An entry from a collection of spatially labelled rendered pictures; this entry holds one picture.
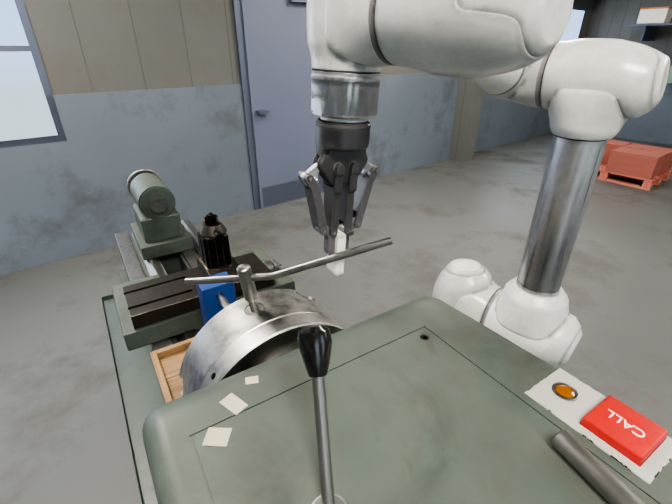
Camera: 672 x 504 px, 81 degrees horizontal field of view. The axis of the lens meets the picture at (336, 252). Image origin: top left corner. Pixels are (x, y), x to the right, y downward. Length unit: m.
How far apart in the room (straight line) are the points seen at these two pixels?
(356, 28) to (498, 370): 0.45
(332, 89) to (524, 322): 0.78
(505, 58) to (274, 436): 0.44
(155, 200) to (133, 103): 2.30
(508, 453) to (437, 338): 0.18
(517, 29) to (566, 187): 0.61
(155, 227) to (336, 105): 1.31
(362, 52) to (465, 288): 0.79
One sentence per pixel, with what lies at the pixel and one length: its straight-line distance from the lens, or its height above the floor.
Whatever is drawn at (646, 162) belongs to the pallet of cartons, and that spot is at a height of 0.33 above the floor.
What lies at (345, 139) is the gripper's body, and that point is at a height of 1.52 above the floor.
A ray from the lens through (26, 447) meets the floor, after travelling 2.46.
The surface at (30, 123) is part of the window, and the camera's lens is 3.81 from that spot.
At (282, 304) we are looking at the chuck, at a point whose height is 1.23.
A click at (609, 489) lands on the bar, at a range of 0.48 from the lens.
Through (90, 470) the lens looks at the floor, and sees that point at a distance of 2.22.
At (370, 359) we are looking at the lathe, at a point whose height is 1.25.
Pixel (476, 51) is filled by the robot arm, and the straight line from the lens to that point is 0.42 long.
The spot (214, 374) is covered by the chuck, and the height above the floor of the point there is 1.18.
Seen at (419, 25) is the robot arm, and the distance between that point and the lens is 0.43.
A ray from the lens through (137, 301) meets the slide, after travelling 1.29.
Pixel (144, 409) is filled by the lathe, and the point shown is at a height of 0.54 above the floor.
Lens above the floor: 1.63
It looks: 28 degrees down
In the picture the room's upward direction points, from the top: straight up
